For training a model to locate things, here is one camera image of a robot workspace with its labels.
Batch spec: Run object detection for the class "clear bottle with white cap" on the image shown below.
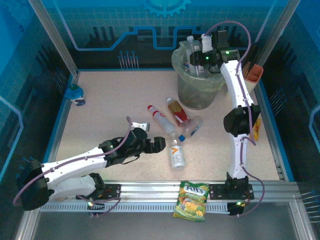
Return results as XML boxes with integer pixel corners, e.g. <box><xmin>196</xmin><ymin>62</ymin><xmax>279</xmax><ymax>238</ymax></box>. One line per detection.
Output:
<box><xmin>185</xmin><ymin>35</ymin><xmax>202</xmax><ymax>76</ymax></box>

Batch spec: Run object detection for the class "clear bottle with red cap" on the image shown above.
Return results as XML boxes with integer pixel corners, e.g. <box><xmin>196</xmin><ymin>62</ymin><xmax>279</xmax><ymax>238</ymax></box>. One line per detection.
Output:
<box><xmin>147</xmin><ymin>104</ymin><xmax>178</xmax><ymax>135</ymax></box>

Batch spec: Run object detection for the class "green translucent bin liner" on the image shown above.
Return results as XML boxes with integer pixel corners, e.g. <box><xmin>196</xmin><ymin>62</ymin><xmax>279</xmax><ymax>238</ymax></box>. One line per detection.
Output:
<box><xmin>171</xmin><ymin>39</ymin><xmax>227</xmax><ymax>92</ymax></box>

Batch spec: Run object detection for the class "grey mesh waste bin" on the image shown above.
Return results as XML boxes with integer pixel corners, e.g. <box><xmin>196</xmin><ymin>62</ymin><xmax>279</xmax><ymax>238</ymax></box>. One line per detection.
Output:
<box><xmin>177</xmin><ymin>72</ymin><xmax>218</xmax><ymax>110</ymax></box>

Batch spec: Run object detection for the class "white label bottle orange mark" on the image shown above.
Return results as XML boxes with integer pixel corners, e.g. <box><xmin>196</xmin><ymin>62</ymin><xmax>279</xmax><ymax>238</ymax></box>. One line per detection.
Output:
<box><xmin>169</xmin><ymin>132</ymin><xmax>187</xmax><ymax>170</ymax></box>

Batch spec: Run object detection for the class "orange label plastic bottle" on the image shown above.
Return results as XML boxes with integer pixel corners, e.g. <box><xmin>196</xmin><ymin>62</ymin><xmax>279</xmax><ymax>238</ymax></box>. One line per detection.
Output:
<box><xmin>166</xmin><ymin>97</ymin><xmax>191</xmax><ymax>128</ymax></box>

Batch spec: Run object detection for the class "orange plastic cup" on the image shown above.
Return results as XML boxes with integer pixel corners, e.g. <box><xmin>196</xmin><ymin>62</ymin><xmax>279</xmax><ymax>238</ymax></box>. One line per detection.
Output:
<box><xmin>244</xmin><ymin>64</ymin><xmax>265</xmax><ymax>83</ymax></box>

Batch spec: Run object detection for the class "wide clear bottle blue print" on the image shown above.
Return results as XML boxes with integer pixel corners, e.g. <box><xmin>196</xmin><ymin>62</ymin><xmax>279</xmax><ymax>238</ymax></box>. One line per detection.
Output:
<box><xmin>178</xmin><ymin>115</ymin><xmax>204</xmax><ymax>143</ymax></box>

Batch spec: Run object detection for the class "green yellow candy bag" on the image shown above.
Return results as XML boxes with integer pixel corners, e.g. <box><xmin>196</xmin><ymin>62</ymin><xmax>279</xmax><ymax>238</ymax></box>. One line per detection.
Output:
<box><xmin>172</xmin><ymin>181</ymin><xmax>210</xmax><ymax>223</ymax></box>

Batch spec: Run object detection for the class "small black controller box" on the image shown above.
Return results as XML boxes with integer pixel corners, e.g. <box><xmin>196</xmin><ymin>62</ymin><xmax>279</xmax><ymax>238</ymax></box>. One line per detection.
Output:
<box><xmin>86</xmin><ymin>199</ymin><xmax>106</xmax><ymax>217</ymax></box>
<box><xmin>228</xmin><ymin>200</ymin><xmax>248</xmax><ymax>217</ymax></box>

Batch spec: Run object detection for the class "blue white toy figure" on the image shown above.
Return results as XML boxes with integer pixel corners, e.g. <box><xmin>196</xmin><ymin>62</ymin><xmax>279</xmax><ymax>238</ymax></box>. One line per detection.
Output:
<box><xmin>64</xmin><ymin>84</ymin><xmax>86</xmax><ymax>107</ymax></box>

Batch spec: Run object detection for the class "yellow snack packet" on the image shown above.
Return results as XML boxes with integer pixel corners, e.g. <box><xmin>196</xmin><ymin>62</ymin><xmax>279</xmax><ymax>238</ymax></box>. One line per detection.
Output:
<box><xmin>250</xmin><ymin>117</ymin><xmax>262</xmax><ymax>141</ymax></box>

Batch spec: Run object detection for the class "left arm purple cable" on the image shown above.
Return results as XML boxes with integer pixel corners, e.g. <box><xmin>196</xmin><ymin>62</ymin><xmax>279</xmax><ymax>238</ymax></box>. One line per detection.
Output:
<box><xmin>12</xmin><ymin>116</ymin><xmax>122</xmax><ymax>218</ymax></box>

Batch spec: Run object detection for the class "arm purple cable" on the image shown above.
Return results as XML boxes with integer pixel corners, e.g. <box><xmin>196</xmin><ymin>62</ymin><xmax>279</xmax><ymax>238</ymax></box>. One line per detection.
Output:
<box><xmin>12</xmin><ymin>116</ymin><xmax>122</xmax><ymax>218</ymax></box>
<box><xmin>205</xmin><ymin>20</ymin><xmax>266</xmax><ymax>217</ymax></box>

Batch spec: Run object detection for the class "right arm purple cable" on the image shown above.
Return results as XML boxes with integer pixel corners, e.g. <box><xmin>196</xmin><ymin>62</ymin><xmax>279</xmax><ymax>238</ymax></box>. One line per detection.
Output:
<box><xmin>205</xmin><ymin>20</ymin><xmax>266</xmax><ymax>217</ymax></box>

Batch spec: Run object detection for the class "aluminium mounting rail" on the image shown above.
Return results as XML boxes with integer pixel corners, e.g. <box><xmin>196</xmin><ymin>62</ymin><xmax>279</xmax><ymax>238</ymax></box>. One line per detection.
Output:
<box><xmin>39</xmin><ymin>179</ymin><xmax>300</xmax><ymax>215</ymax></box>

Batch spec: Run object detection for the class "aluminium frame post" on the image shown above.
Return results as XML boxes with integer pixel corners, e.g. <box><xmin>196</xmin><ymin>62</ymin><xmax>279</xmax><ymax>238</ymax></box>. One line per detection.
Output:
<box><xmin>256</xmin><ymin>0</ymin><xmax>302</xmax><ymax>67</ymax></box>
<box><xmin>27</xmin><ymin>0</ymin><xmax>79</xmax><ymax>77</ymax></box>

